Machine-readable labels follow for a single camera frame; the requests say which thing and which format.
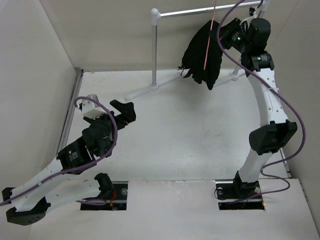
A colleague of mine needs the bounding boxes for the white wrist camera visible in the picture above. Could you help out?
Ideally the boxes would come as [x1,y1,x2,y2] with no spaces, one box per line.
[81,99,105,120]
[240,7,258,25]

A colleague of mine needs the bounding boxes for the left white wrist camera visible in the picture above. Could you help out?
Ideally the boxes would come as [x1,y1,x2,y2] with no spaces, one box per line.
[81,99,105,120]

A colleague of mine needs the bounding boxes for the pink wire hanger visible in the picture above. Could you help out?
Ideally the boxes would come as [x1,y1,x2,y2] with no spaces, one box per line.
[203,0,217,70]

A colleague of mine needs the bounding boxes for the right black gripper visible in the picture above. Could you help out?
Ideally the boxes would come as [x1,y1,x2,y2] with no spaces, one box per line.
[207,18,251,55]

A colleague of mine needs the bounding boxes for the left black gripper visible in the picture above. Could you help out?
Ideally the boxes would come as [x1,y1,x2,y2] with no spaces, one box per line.
[85,100,136,158]

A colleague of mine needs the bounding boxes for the white clothes rack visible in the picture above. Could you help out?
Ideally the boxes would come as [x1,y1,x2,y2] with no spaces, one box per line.
[125,0,270,101]

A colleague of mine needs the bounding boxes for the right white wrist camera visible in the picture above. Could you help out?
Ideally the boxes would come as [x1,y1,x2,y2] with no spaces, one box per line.
[240,7,258,25]

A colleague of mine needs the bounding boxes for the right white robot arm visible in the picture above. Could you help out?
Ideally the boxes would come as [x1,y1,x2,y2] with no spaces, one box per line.
[216,18,298,200]

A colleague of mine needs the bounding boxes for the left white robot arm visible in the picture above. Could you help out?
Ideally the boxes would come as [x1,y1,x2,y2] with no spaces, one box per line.
[1,95,136,226]

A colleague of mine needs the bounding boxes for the black trousers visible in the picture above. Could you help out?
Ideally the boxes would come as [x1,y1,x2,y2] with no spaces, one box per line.
[178,20,223,90]

